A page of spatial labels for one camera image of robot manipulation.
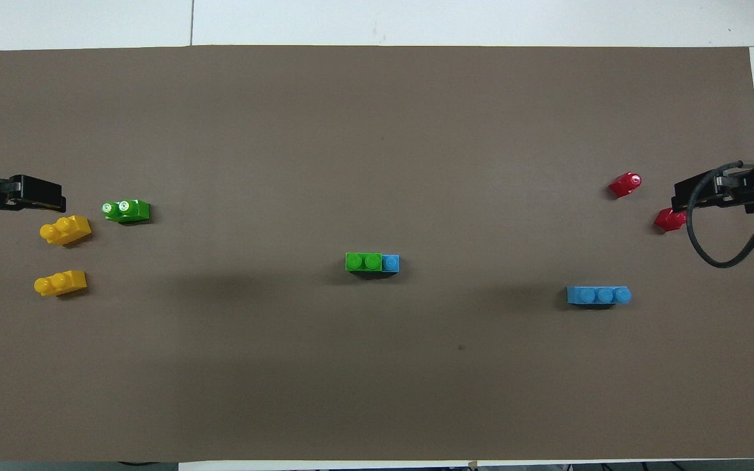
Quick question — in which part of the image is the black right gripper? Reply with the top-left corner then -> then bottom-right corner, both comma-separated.
673,167 -> 754,214

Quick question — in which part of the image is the plain green toy brick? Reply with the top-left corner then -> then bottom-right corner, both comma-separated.
345,253 -> 383,273

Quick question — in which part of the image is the red one-stud toy brick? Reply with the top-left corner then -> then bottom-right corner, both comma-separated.
609,172 -> 643,199
653,207 -> 687,233

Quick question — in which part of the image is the yellow toy brick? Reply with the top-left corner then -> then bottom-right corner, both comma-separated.
39,215 -> 92,247
34,270 -> 88,298

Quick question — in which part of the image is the green brick with white stickers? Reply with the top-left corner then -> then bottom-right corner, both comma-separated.
102,199 -> 151,225

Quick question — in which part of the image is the brown table mat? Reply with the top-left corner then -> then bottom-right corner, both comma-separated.
0,44 -> 754,462

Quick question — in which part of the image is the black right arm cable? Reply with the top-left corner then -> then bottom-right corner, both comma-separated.
685,160 -> 754,269

